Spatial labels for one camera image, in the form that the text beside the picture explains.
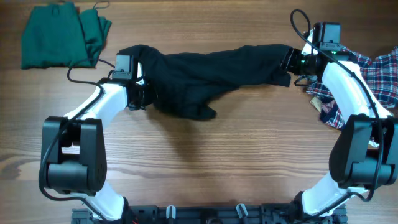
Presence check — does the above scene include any black polo shirt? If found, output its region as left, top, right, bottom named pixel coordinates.
left=120, top=44, right=291, bottom=120

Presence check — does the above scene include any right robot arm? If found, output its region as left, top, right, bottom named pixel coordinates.
left=282, top=22, right=397, bottom=222

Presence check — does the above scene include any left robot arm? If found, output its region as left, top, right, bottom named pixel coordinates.
left=39, top=54, right=155, bottom=223

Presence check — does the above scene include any brown paper tag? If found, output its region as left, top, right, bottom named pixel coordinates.
left=310, top=96, right=322, bottom=113

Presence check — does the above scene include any red blue plaid shirt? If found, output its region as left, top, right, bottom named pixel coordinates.
left=305, top=46, right=397, bottom=130

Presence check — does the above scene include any folded green garment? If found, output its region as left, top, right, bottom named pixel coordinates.
left=21, top=2, right=112, bottom=70

